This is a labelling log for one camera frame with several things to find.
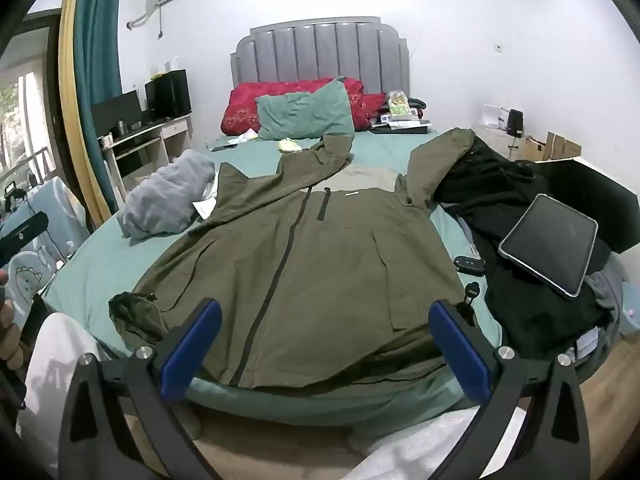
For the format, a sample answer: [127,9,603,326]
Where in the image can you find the cardboard boxes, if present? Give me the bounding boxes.
[544,131,583,162]

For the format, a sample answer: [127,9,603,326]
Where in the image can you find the stack of books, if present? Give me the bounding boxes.
[369,119,432,135]

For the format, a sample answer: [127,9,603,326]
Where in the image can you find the green snack packet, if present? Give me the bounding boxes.
[387,91,412,117]

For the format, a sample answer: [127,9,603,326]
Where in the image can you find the black computer tower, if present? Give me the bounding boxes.
[145,70,192,118]

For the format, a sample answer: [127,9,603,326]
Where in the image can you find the white box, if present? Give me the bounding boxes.
[477,104,506,129]

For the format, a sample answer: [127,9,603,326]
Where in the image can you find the tablet with grey case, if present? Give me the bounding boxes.
[498,193,599,298]

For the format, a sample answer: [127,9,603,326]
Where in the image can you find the grey garment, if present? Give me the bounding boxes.
[585,255,627,313]

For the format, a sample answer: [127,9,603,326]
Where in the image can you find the window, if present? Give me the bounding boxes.
[0,57,57,188]

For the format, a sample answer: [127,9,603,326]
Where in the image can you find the bed with green sheet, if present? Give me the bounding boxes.
[42,16,505,428]

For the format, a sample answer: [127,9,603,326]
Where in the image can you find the black flat board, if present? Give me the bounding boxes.
[537,157,636,256]

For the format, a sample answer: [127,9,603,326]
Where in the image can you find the light blue dinosaur print cloth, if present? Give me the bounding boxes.
[0,177,91,328]

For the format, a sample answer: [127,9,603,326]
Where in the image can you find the white pants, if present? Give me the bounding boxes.
[22,312,531,480]

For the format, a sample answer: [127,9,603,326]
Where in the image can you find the white desk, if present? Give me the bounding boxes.
[97,112,193,201]

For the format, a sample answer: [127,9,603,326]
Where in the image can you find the person's left hand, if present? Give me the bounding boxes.
[0,269,25,372]

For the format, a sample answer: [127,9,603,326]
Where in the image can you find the green pillow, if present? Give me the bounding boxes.
[255,80,356,142]

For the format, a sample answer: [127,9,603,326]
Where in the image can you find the red embroidered pillow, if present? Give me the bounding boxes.
[221,78,386,136]

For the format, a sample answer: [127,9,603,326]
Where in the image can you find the grey blanket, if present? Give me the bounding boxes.
[119,149,217,241]

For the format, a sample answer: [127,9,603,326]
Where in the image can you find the black clothes pile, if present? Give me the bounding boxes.
[435,135,621,361]

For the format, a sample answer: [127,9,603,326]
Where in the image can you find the black car key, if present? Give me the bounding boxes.
[454,256,486,276]

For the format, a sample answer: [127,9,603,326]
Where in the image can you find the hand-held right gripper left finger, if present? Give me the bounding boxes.
[57,298,223,480]

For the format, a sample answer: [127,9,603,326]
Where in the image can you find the yellow curtain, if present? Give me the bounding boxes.
[58,0,112,226]

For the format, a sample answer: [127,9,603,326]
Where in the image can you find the olive green jacket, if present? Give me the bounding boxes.
[108,128,477,391]

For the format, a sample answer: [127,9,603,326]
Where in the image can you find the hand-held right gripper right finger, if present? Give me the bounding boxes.
[425,299,592,480]

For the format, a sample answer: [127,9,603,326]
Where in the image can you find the black monitor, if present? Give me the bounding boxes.
[91,91,142,133]

